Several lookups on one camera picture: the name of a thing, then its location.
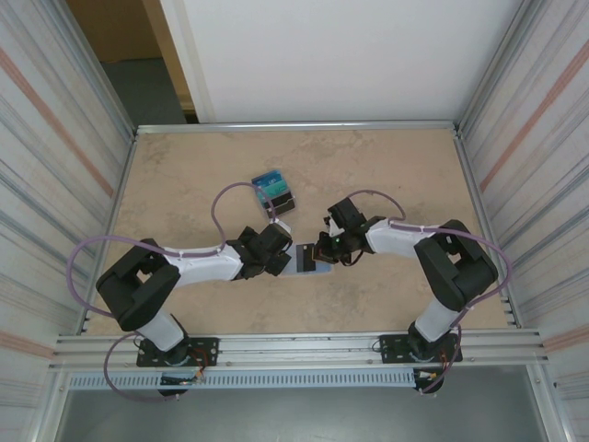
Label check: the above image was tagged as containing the beige card holder wallet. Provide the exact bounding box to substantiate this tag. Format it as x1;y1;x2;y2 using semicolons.
279;240;334;278

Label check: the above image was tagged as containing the black VIP card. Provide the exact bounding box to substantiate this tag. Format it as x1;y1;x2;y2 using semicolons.
266;196;296;219
295;243;319;273

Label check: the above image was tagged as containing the clear acrylic card box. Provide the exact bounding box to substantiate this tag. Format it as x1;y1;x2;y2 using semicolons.
251;169;297;220

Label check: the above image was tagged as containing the teal VIP card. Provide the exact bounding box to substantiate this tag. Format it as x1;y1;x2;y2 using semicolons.
256;179;291;200

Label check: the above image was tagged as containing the blue VIP card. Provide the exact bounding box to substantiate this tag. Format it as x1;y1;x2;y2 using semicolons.
252;169;285;186

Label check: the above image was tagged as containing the small green circuit board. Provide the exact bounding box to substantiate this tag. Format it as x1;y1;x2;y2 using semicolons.
158;367;207;387

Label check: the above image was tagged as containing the translucent corrugated side panel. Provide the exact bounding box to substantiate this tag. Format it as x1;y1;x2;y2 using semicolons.
459;0;589;415
0;0;135;411

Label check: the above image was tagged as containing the brown wooden board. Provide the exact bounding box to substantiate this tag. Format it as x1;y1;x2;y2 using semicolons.
65;0;200;124

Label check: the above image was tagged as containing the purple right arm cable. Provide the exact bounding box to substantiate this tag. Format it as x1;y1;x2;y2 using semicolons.
347;190;514;396

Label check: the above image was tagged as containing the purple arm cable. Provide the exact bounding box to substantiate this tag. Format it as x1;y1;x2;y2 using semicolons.
66;181;280;402
347;190;514;396

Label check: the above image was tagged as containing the wide aluminium mounting rail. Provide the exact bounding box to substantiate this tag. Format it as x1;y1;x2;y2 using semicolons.
53;327;551;371

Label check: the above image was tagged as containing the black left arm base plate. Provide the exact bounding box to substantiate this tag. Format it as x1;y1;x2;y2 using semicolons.
136;337;221;369

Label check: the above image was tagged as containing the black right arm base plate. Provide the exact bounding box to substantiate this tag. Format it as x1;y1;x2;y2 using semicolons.
377;333;462;366

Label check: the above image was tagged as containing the slotted grey cable duct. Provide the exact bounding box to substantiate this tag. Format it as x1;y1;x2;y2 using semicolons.
67;370;416;391

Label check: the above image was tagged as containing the aluminium table edge rail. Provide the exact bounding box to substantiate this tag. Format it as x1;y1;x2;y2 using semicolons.
134;121;461;136

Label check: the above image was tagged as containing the aluminium side rail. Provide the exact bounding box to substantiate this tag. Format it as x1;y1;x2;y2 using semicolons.
452;127;525;331
82;131;140;333

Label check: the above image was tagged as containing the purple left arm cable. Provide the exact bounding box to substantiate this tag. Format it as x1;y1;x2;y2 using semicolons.
66;181;280;402

